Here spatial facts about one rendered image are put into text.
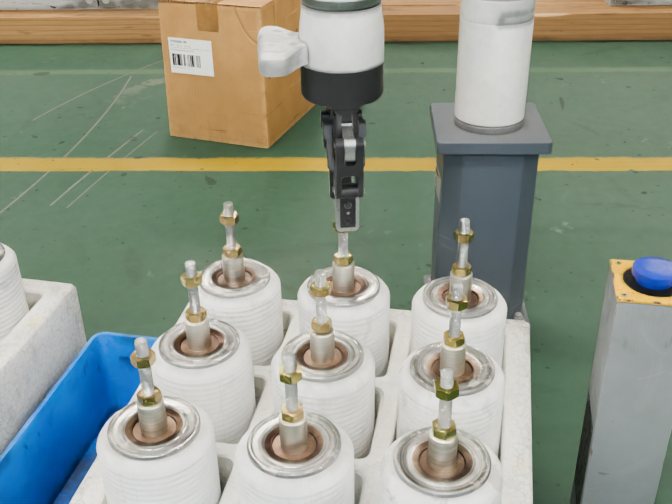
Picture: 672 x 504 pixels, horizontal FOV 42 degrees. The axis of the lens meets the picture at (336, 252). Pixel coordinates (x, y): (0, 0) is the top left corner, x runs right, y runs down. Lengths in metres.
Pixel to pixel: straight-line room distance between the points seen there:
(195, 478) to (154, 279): 0.73
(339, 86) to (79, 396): 0.52
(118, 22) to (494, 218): 1.69
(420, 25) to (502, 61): 1.46
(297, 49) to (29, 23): 2.02
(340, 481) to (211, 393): 0.17
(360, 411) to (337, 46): 0.32
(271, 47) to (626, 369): 0.43
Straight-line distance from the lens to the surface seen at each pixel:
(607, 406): 0.86
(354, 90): 0.76
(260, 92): 1.82
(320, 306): 0.76
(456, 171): 1.15
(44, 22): 2.72
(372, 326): 0.88
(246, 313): 0.89
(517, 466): 0.81
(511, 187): 1.16
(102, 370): 1.12
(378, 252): 1.46
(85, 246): 1.55
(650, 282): 0.81
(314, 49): 0.76
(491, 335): 0.87
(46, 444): 1.03
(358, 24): 0.75
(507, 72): 1.12
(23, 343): 1.01
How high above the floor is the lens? 0.73
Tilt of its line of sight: 30 degrees down
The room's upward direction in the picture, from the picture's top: 1 degrees counter-clockwise
